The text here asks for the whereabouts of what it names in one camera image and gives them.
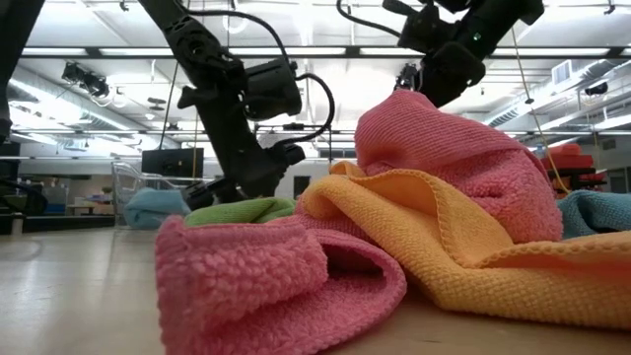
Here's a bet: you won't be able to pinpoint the green microfiber towel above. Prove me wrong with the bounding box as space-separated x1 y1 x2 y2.
184 196 298 228

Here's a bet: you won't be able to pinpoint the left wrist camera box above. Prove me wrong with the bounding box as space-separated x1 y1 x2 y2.
244 57 304 122

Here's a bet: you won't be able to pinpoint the yellow hanging cord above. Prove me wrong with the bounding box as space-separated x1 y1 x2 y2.
510 27 572 194

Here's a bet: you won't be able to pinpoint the black ceiling spotlight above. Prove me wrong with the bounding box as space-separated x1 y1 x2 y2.
61 62 110 100
393 62 421 93

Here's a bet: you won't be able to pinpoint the blue microfiber towel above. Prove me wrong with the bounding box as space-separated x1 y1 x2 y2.
556 189 631 241
122 186 192 231

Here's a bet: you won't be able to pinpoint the black ceiling light rail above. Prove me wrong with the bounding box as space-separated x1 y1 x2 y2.
19 45 631 59

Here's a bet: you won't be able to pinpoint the orange microfiber towel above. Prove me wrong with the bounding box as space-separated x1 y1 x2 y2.
295 160 631 330

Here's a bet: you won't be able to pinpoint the black computer monitor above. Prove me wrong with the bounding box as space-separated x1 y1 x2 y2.
141 147 205 178

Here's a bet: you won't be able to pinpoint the pink microfiber towel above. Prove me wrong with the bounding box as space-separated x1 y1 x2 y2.
155 88 564 355

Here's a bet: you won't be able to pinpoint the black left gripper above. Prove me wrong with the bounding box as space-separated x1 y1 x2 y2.
176 73 308 212

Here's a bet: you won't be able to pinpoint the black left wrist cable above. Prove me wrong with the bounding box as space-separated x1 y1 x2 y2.
275 72 337 148

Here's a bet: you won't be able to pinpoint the white air vent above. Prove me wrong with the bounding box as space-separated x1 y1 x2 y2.
551 59 574 87

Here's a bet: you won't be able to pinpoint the clear plastic bin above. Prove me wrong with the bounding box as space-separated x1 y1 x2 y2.
110 160 219 231

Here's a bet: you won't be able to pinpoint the red storage bins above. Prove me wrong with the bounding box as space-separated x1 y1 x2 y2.
539 142 608 194

